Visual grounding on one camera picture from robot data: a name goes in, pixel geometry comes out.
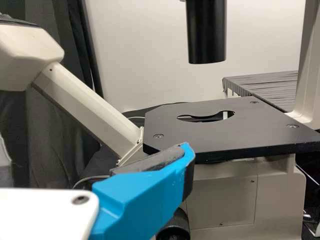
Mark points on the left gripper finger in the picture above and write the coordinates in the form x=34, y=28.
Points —
x=145, y=195

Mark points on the cream microscope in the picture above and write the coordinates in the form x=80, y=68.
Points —
x=225, y=200

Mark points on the black platform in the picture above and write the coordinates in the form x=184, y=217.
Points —
x=270, y=90

